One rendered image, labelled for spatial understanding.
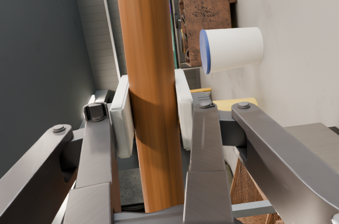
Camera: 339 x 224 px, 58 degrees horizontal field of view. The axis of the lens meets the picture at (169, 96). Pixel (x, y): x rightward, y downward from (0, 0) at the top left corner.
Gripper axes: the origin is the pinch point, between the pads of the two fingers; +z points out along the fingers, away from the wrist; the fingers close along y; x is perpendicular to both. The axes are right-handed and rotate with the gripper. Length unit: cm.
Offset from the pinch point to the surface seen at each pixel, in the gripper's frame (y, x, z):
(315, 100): 115, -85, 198
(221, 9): 90, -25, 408
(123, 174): -98, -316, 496
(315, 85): 115, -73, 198
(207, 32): 55, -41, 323
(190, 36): 44, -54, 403
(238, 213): 25, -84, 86
